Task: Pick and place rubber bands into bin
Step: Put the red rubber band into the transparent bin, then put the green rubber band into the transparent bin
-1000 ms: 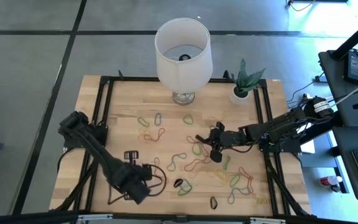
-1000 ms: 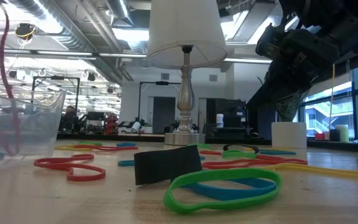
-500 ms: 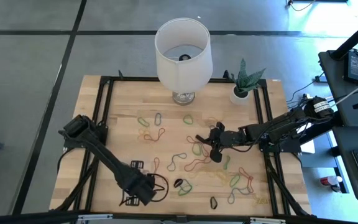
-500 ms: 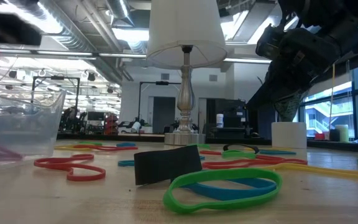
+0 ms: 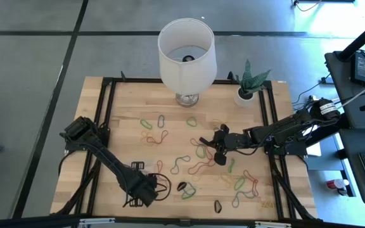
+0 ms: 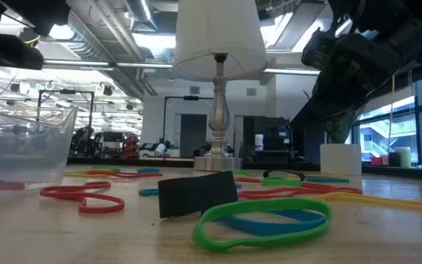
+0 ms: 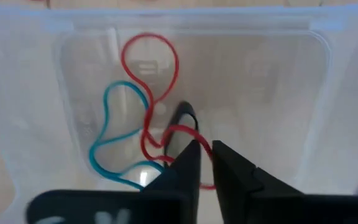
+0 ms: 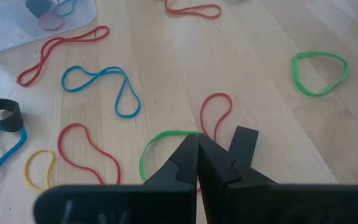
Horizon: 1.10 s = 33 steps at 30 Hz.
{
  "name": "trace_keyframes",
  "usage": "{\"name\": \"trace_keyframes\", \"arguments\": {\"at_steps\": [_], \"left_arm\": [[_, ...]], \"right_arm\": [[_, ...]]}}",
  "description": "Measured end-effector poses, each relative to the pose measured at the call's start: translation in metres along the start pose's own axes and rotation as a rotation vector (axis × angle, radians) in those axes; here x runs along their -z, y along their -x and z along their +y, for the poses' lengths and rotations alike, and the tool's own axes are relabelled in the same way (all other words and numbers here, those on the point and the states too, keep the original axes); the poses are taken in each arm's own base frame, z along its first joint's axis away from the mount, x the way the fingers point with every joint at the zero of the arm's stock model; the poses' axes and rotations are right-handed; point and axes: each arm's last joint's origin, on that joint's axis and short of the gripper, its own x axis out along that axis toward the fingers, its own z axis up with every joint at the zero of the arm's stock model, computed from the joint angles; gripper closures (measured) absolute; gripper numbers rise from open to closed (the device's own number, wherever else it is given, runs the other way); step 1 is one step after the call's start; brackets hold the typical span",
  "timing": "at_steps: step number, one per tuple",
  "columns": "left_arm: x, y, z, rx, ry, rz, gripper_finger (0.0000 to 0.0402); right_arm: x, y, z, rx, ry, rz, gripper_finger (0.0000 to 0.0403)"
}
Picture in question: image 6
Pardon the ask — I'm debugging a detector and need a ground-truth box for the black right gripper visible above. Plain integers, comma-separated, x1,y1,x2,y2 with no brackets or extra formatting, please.
290,21,422,128

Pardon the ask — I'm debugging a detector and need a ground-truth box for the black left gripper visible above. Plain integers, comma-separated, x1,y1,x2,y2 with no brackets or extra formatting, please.
0,0,71,71

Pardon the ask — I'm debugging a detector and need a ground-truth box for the thin black rubber band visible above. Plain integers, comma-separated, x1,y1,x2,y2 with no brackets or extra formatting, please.
262,169,306,182

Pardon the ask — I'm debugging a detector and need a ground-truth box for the clear plastic bin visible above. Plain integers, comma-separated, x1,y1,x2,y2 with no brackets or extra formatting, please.
0,105,79,201

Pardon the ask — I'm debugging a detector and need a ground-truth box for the wide green rubber band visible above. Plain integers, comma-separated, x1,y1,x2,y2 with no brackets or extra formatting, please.
191,198,333,253

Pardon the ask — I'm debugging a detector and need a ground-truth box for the wide blue rubber band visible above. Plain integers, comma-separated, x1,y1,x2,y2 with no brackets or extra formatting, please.
216,209,327,238

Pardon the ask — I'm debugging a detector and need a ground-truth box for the wide black rubber band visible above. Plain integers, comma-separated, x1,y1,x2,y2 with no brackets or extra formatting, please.
158,170,240,220

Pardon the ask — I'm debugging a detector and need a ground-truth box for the tall black cabinet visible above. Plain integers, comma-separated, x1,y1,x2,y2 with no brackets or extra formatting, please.
292,124,326,166

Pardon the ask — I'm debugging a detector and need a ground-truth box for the snake plant in white pot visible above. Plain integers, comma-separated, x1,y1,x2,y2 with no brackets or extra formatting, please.
319,104,363,176

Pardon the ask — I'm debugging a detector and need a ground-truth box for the ceiling light bar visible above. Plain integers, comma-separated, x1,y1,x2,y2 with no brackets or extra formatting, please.
263,67,322,77
44,58,174,70

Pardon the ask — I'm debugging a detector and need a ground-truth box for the black equipment cabinet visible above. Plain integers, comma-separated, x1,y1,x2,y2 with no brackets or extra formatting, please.
243,116,294,164

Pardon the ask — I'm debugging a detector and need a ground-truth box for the pale green cylinder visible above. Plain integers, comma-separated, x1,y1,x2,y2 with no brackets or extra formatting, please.
395,146,413,169

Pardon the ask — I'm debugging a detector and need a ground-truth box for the person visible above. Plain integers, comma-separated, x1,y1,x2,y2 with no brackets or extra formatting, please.
70,126,100,157

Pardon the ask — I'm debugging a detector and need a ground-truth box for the white shade silver table lamp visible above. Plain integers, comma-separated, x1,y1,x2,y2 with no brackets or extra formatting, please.
172,0,270,172

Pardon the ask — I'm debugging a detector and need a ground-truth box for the grey door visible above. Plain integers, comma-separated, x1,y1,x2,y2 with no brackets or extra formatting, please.
179,113,208,159

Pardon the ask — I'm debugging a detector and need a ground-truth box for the black monitor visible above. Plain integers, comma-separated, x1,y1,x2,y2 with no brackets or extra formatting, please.
103,131,125,144

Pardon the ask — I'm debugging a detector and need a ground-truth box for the red shelf cart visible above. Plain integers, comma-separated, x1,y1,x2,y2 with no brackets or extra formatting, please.
122,135,141,160

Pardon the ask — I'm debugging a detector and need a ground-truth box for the white round object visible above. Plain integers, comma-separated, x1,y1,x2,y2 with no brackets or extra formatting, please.
153,142,169,157

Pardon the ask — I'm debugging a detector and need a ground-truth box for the black hanging device yellow cable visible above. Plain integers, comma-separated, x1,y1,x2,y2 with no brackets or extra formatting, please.
18,31,44,48

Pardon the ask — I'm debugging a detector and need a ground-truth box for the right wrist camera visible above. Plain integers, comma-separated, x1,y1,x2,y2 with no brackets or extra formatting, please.
301,27,340,73

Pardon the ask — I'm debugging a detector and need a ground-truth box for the yellow hanging cord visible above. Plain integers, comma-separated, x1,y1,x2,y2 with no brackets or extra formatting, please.
387,73,397,150

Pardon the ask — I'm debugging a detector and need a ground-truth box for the black metal frame rig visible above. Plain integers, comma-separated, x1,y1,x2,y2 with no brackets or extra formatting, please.
162,95,215,144
37,89,96,142

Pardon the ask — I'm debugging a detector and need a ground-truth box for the round silver ceiling duct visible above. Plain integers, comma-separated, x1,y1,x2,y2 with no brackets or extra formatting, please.
125,0,160,33

